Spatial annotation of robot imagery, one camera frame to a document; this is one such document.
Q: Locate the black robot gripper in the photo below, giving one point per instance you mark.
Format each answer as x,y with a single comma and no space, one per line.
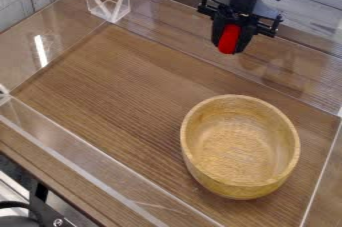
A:
249,14

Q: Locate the red plush strawberry toy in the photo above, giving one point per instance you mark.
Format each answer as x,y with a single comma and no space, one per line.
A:
228,39

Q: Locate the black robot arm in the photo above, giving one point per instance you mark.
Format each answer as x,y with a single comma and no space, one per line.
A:
237,20

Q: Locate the oval wooden bowl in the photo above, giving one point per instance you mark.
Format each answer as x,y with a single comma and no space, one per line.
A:
240,146

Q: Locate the black table leg clamp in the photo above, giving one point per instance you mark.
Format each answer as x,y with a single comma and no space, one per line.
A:
56,212

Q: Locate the clear acrylic corner bracket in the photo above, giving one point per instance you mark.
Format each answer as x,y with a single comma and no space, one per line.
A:
108,10

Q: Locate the clear acrylic tray wall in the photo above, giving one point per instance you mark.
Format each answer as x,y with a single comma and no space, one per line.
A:
93,96

